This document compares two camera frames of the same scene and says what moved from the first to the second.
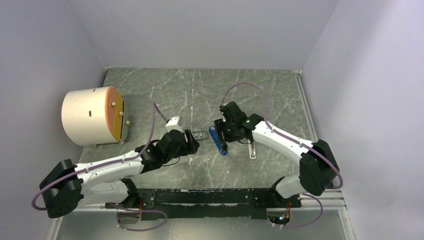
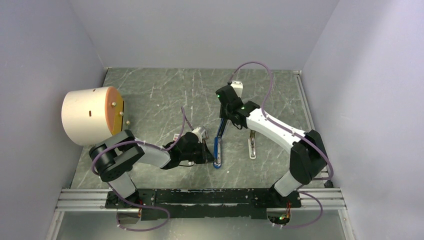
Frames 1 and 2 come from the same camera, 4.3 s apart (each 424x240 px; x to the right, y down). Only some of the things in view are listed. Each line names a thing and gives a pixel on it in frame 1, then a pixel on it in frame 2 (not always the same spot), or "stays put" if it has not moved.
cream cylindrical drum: (94, 116) stays put
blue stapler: (213, 132) to (217, 153)
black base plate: (190, 203) stays put
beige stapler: (252, 148) stays put
